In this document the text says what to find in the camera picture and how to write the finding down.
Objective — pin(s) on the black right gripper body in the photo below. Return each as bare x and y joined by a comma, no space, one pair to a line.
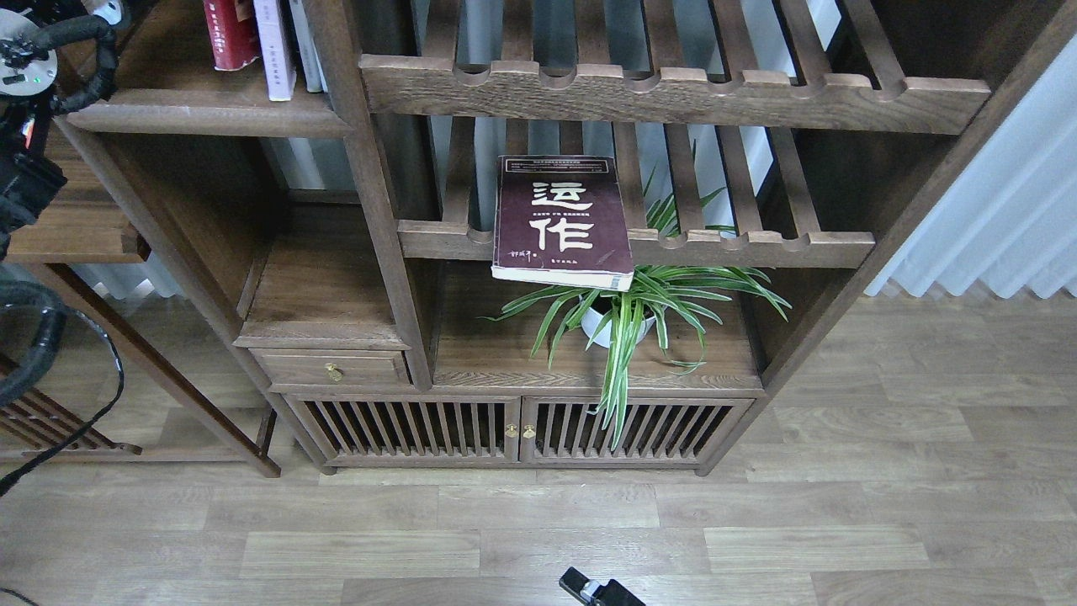
616,594

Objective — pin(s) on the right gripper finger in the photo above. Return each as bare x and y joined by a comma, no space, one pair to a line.
587,591

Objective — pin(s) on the dark maroon book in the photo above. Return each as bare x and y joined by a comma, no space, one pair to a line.
560,220

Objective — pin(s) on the white lilac book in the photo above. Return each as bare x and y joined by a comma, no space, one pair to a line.
276,53

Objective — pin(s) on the red book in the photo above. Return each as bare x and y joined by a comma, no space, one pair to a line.
233,34

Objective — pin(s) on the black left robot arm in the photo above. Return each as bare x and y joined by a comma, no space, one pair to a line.
33,32

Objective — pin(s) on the white plant pot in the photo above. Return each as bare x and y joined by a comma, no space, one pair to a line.
593,317

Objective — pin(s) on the green spider plant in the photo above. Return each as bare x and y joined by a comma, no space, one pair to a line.
683,291

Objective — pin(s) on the brass drawer knob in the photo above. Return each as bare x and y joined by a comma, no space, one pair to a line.
333,372

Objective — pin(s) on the dark wooden bookshelf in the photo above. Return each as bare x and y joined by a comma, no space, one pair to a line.
354,226

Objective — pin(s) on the white curtain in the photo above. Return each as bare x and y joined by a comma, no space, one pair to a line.
1008,223

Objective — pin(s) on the white upright book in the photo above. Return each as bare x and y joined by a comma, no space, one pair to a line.
310,61

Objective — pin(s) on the wooden side rack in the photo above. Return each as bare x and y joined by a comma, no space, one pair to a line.
47,428

